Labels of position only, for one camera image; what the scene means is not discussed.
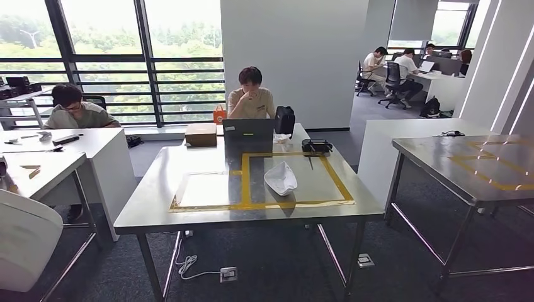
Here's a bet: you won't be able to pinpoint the white plastic shell part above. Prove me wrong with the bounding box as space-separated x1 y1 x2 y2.
0 188 64 293
263 160 298 198

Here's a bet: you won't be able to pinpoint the stainless steel workbench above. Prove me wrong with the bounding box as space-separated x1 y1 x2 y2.
112 122 385 302

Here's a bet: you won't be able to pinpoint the black bag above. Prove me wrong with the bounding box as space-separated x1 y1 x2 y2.
273 105 296 137

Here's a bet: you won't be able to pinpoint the black router with antennas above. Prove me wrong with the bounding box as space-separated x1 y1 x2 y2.
301 138 334 171

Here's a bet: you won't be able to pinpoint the orange paper bag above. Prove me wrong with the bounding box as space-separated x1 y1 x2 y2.
212 104 228 125

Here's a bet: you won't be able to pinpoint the brown cardboard box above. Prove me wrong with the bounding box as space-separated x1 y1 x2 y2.
184 122 218 148

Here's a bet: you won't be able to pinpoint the white counter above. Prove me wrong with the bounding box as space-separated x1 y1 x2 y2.
356 118 493 210

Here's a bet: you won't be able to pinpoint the stainless steel table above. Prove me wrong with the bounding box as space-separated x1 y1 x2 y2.
384 133 534 293
0 152 101 302

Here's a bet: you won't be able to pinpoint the black backpack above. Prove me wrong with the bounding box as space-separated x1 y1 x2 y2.
419 96 442 119

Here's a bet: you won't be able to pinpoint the white office desk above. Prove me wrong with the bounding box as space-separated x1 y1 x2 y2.
411 70 467 113
0 127 138 243
0 88 54 131

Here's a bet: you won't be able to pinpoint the grey desk partition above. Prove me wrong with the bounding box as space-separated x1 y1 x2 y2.
425 55 465 77

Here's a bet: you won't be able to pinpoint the black remote control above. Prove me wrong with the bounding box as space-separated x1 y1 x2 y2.
51 133 84 147

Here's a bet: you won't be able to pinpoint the black equipment cases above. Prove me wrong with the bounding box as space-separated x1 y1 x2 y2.
0 75 43 101

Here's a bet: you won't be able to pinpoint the white power cable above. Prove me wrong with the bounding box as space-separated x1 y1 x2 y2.
174 230 222 281

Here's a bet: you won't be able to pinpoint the black window frame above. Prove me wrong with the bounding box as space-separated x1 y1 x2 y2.
0 0 227 129

